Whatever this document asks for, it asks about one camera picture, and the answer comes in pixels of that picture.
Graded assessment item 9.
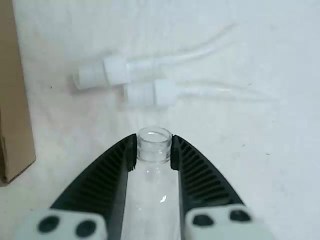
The white spray top with tube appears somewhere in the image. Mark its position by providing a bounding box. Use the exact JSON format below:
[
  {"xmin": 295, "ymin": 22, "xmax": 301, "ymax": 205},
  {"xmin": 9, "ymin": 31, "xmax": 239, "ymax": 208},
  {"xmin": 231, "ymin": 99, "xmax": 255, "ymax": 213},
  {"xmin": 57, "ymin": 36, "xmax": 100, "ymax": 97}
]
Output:
[
  {"xmin": 124, "ymin": 78, "xmax": 288, "ymax": 109},
  {"xmin": 72, "ymin": 23, "xmax": 238, "ymax": 91}
]

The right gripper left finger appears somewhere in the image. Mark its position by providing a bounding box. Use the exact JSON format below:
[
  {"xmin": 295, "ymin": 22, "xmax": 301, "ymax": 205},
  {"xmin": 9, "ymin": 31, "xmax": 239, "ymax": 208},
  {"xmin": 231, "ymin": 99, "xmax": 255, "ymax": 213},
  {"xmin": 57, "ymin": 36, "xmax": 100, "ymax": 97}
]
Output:
[{"xmin": 15, "ymin": 133, "xmax": 138, "ymax": 240}]

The cardboard box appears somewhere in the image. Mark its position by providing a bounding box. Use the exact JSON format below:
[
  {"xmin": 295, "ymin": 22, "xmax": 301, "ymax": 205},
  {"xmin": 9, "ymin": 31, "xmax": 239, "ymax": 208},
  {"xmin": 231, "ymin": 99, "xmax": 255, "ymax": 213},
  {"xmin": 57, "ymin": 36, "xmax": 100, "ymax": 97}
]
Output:
[{"xmin": 0, "ymin": 0, "xmax": 37, "ymax": 187}]

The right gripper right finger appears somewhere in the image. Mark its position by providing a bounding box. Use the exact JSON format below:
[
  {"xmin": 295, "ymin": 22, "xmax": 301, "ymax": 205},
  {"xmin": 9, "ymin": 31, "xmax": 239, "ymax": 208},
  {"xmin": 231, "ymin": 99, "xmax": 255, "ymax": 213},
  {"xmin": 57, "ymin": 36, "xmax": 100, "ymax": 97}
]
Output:
[{"xmin": 170, "ymin": 134, "xmax": 276, "ymax": 240}]

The clear plastic bottle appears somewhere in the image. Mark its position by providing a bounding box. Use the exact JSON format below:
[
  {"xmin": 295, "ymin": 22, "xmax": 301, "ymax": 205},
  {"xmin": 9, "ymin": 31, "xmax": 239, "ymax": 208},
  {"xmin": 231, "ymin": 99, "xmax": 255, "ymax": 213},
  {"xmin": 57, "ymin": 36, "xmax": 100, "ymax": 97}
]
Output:
[{"xmin": 119, "ymin": 126, "xmax": 182, "ymax": 240}]

